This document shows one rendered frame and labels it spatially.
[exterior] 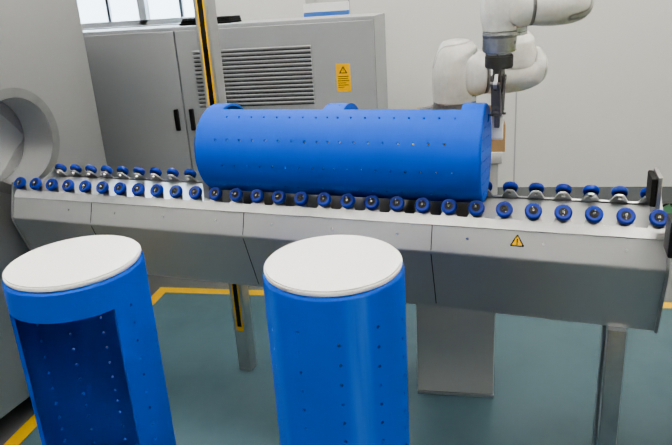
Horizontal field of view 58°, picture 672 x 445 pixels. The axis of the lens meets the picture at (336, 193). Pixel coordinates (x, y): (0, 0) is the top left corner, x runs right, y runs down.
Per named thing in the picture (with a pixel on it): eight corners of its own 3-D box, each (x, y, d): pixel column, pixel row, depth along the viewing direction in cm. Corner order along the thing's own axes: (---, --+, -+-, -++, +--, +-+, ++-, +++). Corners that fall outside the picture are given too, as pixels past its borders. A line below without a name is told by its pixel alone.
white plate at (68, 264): (9, 249, 138) (10, 253, 139) (-7, 299, 114) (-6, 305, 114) (135, 226, 148) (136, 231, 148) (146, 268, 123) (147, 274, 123)
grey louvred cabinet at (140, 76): (93, 239, 435) (52, 31, 392) (392, 244, 394) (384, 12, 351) (46, 272, 385) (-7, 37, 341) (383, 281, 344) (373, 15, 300)
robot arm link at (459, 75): (429, 97, 229) (428, 38, 221) (478, 94, 228) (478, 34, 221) (435, 106, 213) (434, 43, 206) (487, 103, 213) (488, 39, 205)
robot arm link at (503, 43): (519, 29, 165) (518, 52, 167) (485, 31, 168) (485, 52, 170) (514, 32, 157) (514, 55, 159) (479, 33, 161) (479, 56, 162)
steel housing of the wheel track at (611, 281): (77, 242, 256) (61, 164, 246) (647, 296, 183) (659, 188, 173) (23, 270, 231) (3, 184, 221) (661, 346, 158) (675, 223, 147)
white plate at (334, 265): (378, 299, 104) (379, 306, 105) (416, 239, 129) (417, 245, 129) (237, 282, 114) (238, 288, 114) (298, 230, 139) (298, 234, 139)
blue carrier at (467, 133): (239, 182, 217) (236, 102, 212) (490, 194, 188) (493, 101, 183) (195, 196, 191) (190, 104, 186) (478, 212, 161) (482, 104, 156)
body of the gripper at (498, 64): (511, 54, 159) (510, 90, 162) (515, 51, 167) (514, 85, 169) (482, 55, 162) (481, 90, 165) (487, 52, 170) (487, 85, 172)
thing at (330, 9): (305, 18, 334) (305, 3, 332) (349, 15, 333) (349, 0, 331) (303, 19, 323) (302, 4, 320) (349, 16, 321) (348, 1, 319)
